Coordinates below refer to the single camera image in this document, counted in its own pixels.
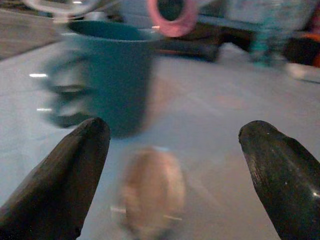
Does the teal ceramic mug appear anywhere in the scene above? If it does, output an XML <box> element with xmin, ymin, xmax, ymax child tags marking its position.
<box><xmin>41</xmin><ymin>19</ymin><xmax>161</xmax><ymax>140</ymax></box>

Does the stainless steel counter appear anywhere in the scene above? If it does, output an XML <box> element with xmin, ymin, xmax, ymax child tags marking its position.
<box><xmin>0</xmin><ymin>8</ymin><xmax>66</xmax><ymax>61</ymax></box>

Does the teal plastic water bottle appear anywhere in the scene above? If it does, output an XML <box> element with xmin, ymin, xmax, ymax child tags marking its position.
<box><xmin>249</xmin><ymin>0</ymin><xmax>288</xmax><ymax>67</ymax></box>

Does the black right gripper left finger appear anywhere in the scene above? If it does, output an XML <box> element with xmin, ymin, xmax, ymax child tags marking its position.
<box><xmin>0</xmin><ymin>117</ymin><xmax>111</xmax><ymax>240</ymax></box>

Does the black flat case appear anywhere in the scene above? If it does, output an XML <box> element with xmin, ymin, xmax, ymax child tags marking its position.
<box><xmin>152</xmin><ymin>37</ymin><xmax>226</xmax><ymax>62</ymax></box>

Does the clear glass dish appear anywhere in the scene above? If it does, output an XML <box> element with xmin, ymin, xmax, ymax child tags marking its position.
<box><xmin>23</xmin><ymin>0</ymin><xmax>101</xmax><ymax>16</ymax></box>

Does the pink round speaker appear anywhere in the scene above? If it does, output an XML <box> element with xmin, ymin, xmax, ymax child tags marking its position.
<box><xmin>146</xmin><ymin>0</ymin><xmax>200</xmax><ymax>38</ymax></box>

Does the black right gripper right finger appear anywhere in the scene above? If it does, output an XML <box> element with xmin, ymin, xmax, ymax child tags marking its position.
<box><xmin>238</xmin><ymin>120</ymin><xmax>320</xmax><ymax>240</ymax></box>

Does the small white object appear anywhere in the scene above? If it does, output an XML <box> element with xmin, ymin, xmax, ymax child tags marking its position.
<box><xmin>284</xmin><ymin>62</ymin><xmax>320</xmax><ymax>82</ymax></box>

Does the orange and black object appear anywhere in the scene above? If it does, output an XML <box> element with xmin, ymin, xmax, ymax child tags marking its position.
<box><xmin>283</xmin><ymin>32</ymin><xmax>320</xmax><ymax>67</ymax></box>

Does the metal spoon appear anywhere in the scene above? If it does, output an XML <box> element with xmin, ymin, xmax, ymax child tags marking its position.
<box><xmin>119</xmin><ymin>147</ymin><xmax>187</xmax><ymax>238</ymax></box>

